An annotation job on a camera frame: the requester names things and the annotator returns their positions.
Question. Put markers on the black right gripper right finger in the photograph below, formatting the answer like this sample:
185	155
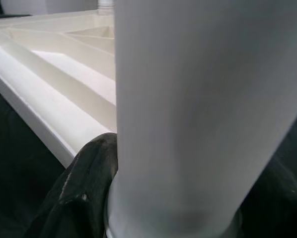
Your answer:
280	203

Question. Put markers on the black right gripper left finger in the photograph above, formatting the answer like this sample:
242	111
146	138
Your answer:
84	188

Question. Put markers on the white ribbed plastic table top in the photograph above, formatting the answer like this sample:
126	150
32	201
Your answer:
51	74

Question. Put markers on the white tapered plastic table leg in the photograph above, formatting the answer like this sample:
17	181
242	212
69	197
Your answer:
105	6
200	99

